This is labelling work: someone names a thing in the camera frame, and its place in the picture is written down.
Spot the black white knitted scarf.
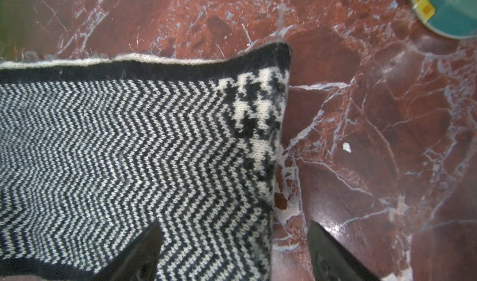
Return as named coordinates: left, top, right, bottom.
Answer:
left=1, top=42, right=291, bottom=281

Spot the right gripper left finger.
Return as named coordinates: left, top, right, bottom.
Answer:
left=92, top=222, right=163, bottom=281

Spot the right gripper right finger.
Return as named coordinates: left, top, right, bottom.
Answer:
left=307, top=221, right=379, bottom=281

